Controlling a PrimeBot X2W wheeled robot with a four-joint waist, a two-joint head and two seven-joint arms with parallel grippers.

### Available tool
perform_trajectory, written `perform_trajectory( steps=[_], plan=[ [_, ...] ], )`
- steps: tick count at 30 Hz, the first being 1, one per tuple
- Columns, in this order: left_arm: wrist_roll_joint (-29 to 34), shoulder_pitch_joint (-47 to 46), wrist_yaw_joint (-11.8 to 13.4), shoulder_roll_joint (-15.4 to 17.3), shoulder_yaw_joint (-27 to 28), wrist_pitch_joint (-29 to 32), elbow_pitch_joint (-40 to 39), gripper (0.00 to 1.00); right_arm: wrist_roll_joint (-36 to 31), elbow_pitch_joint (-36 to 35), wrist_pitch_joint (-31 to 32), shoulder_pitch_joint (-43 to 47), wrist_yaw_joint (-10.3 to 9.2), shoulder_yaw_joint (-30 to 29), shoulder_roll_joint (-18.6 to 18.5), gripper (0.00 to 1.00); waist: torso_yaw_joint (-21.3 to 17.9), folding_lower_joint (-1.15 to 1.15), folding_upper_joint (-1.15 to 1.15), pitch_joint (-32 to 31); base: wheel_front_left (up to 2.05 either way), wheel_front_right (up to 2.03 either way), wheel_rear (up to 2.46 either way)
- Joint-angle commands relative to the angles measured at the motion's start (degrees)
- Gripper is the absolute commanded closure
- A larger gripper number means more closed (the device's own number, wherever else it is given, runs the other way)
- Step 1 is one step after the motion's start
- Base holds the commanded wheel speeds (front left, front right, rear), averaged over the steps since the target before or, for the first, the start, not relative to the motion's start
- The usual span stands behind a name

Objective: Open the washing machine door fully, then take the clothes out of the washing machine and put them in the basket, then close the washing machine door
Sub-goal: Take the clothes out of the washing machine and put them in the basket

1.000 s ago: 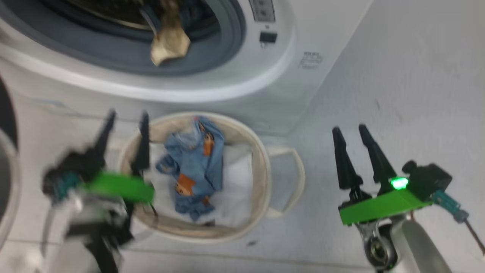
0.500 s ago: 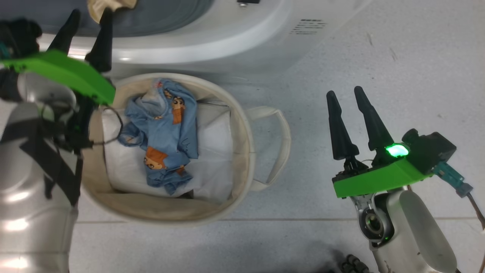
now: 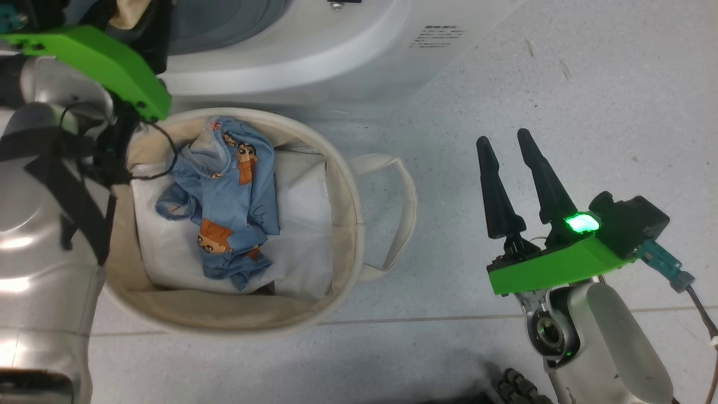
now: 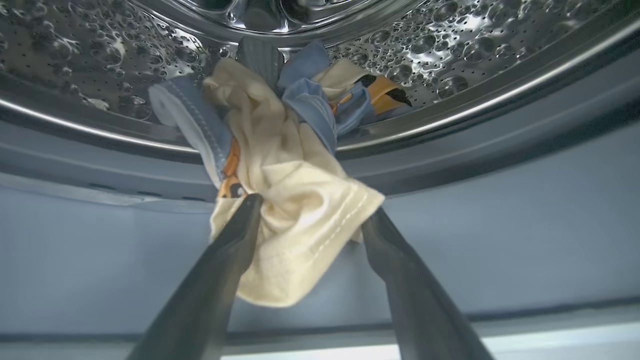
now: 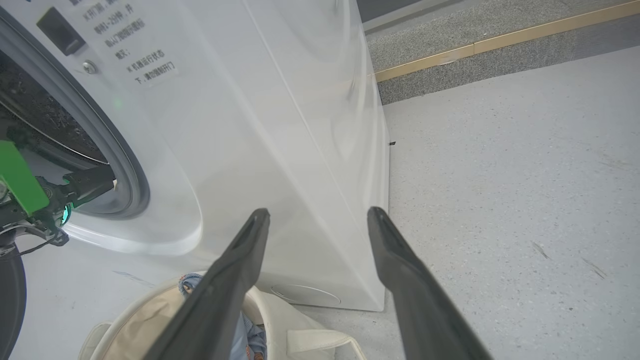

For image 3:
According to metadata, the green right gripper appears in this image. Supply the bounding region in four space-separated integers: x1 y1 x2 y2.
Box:
476 128 626 296

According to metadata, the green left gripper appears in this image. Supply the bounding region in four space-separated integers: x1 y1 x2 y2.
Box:
0 0 172 122

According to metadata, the beige garment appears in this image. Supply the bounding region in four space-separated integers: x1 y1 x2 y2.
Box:
108 0 153 30

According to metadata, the blue cartoon print garment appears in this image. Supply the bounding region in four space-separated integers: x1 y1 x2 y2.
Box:
155 116 281 291

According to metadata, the white washing machine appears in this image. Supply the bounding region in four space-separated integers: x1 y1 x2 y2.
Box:
157 0 528 113

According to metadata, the white cloth basket liner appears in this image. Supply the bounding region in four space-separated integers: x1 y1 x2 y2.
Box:
132 146 334 298

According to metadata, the cream fabric laundry basket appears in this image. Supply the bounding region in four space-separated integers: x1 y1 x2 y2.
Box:
104 107 418 337

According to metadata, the printed text sticker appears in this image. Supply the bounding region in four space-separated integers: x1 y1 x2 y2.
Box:
409 24 466 50

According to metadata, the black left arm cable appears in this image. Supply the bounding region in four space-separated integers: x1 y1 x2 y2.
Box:
56 101 180 186

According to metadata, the teal right camera connector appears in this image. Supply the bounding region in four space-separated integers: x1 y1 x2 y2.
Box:
637 240 696 293

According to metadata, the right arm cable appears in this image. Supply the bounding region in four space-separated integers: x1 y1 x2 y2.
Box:
684 283 718 404

